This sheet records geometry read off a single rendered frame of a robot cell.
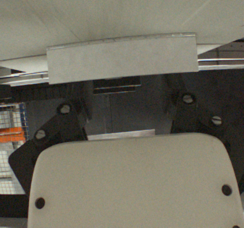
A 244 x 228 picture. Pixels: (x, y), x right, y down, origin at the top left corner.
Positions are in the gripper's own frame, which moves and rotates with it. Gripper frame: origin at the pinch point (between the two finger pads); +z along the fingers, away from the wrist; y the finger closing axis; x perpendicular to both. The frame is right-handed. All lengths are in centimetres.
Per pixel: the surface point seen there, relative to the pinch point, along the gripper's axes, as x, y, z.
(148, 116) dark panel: -53, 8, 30
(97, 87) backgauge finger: -20.0, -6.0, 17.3
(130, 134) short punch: -10.2, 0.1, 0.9
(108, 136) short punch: -10.0, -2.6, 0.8
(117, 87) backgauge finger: -21.2, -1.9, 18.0
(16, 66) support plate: 0.7, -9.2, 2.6
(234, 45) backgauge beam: -20.8, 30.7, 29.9
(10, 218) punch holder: -13.1, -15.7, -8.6
